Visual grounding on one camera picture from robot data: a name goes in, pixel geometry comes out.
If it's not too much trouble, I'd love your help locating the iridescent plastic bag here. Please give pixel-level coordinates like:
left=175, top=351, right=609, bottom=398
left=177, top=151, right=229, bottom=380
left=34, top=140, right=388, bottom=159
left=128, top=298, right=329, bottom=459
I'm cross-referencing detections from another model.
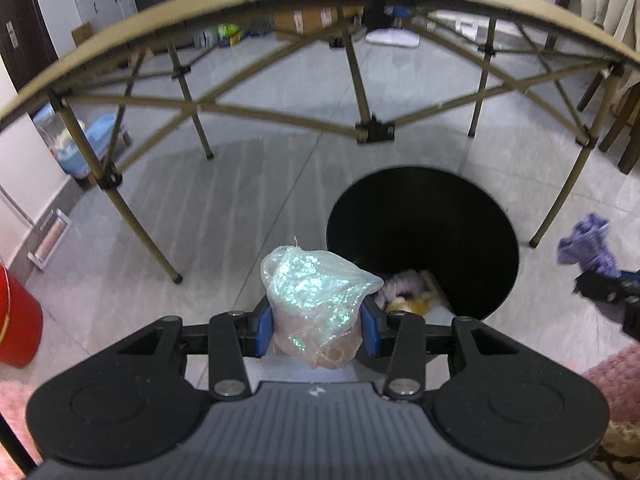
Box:
left=260, top=237, right=386, bottom=371

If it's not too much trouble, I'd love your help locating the purple knitted cloth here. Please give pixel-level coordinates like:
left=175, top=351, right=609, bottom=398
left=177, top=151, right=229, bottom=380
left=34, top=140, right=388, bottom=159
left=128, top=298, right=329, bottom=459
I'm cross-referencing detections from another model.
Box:
left=556, top=212, right=622, bottom=277

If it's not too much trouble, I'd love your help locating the dark wooden chair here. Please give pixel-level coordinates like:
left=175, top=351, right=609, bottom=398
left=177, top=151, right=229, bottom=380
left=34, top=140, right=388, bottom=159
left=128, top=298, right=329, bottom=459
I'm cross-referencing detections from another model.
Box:
left=577, top=67, right=640, bottom=176

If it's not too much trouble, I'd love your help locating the white base cabinet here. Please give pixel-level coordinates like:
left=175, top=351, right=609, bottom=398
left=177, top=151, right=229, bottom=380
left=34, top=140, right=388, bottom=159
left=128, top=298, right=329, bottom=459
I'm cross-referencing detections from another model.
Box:
left=75, top=0, right=138, bottom=28

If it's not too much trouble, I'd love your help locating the brown patterned cloth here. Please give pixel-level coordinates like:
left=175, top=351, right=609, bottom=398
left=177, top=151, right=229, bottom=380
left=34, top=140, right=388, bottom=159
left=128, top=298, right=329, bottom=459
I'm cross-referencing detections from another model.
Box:
left=592, top=420, right=640, bottom=473

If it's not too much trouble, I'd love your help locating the black trash bin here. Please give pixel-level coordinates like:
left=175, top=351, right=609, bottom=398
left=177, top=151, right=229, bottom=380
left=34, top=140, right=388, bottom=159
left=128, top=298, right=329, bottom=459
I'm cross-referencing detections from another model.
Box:
left=326, top=166, right=521, bottom=376

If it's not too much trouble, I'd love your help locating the khaki folding table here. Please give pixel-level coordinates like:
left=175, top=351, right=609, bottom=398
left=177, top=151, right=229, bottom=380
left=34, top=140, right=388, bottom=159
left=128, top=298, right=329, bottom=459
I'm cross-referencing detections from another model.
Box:
left=0, top=0, right=640, bottom=286

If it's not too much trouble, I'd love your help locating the dark brown door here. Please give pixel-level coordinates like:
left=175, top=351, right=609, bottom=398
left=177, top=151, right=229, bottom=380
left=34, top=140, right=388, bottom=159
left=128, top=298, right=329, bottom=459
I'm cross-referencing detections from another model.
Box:
left=0, top=0, right=58, bottom=78

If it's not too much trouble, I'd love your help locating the white flat board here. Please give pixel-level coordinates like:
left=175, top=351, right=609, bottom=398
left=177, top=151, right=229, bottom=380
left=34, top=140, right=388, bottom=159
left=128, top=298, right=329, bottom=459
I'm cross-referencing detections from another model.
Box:
left=365, top=27, right=421, bottom=50

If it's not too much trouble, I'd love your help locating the white flat mop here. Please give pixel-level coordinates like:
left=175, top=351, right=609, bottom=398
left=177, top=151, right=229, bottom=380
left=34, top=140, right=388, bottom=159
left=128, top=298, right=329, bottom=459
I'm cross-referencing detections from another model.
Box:
left=0, top=185, right=68, bottom=273

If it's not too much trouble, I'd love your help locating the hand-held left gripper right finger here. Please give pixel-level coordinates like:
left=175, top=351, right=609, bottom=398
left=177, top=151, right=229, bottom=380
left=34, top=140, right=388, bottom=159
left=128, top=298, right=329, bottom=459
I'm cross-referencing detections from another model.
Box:
left=360, top=299, right=531, bottom=402

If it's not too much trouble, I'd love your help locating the red plastic bucket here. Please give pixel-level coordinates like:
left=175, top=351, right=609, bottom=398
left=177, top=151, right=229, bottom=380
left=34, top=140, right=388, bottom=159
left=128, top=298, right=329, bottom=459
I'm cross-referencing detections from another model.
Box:
left=0, top=255, right=43, bottom=368

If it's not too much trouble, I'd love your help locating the beige jacket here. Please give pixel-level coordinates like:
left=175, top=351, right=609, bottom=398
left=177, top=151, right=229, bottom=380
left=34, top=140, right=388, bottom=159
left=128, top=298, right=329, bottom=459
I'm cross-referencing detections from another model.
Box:
left=582, top=0, right=640, bottom=61

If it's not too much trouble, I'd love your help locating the taped cardboard box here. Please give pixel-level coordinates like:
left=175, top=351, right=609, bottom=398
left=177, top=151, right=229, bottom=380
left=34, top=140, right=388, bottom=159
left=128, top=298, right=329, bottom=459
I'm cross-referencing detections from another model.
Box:
left=274, top=5, right=366, bottom=43

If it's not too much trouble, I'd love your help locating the yellow white plush toy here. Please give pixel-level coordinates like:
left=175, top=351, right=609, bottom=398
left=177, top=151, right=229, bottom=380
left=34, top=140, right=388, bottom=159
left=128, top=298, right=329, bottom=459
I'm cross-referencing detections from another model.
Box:
left=385, top=270, right=448, bottom=317

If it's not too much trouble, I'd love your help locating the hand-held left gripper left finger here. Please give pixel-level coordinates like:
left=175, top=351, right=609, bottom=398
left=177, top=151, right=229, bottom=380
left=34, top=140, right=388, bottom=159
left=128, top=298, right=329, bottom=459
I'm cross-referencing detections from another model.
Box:
left=107, top=297, right=275, bottom=402

